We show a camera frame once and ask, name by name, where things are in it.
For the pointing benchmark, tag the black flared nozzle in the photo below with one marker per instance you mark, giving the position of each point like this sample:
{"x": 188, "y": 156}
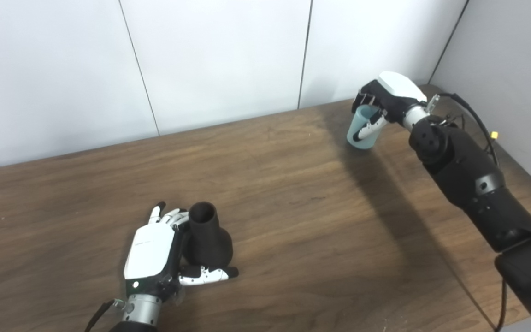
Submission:
{"x": 208, "y": 237}

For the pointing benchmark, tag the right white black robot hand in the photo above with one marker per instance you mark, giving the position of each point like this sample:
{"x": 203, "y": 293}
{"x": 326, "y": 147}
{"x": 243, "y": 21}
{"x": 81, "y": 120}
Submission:
{"x": 397, "y": 94}

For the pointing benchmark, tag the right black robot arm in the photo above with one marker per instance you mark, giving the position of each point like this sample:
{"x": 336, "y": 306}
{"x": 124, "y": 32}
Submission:
{"x": 473, "y": 184}

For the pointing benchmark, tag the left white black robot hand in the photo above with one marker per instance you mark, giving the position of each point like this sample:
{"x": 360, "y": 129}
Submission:
{"x": 148, "y": 253}

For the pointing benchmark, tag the light blue cylinder cup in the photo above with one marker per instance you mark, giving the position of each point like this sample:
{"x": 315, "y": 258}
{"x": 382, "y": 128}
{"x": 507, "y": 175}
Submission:
{"x": 356, "y": 131}

